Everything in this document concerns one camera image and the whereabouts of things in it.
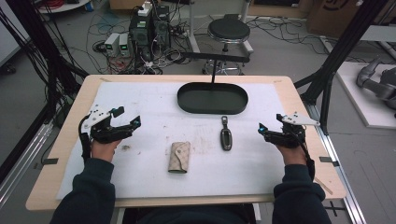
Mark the dark car key fob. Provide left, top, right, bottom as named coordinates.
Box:
left=219, top=115, right=233, bottom=152

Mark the black post with cables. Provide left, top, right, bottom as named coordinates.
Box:
left=0, top=0, right=90, bottom=129

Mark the beige quilted key pouch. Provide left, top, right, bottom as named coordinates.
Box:
left=167, top=141, right=191, bottom=175

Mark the white board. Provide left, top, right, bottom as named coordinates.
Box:
left=335, top=61, right=396, bottom=131

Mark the person's right hand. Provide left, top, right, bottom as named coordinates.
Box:
left=275, top=144, right=308, bottom=167

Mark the black oval tray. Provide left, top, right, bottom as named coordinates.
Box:
left=177, top=81, right=249, bottom=116

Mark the grey power supply unit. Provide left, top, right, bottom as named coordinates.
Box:
left=118, top=33, right=133, bottom=58
left=104, top=32, right=121, bottom=58

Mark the black computer tower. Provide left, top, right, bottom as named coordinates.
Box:
left=152, top=5, right=172, bottom=50
left=128, top=12, right=154, bottom=62

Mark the white power strip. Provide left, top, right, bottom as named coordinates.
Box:
left=136, top=1, right=154, bottom=18

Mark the person's lap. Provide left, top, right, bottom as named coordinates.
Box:
left=121, top=203, right=257, bottom=224

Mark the black tape strip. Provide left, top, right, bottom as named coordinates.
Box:
left=33, top=157, right=60, bottom=171
left=318, top=156, right=341, bottom=168

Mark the black T-shaped stand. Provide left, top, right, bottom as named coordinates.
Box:
left=181, top=51, right=250, bottom=85

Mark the person's left hand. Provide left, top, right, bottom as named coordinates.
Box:
left=91, top=139, right=123, bottom=163

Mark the black round stool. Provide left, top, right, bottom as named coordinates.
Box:
left=203, top=17, right=252, bottom=77

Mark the black metal frame post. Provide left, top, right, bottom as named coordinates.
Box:
left=293, top=0, right=391, bottom=135

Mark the white table mat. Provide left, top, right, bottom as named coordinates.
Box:
left=55, top=81, right=287, bottom=201

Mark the aluminium rail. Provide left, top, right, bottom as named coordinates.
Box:
left=0, top=120, right=55, bottom=209
left=304, top=102, right=369, bottom=224

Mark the left hand-held gripper cable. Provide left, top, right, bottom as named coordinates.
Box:
left=78, top=114, right=93, bottom=163

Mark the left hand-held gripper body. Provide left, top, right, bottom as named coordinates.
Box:
left=81, top=104, right=134, bottom=145

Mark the cardboard box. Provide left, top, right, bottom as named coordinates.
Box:
left=305, top=0, right=396, bottom=39

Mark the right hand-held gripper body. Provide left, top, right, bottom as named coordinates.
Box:
left=265, top=111, right=321, bottom=149

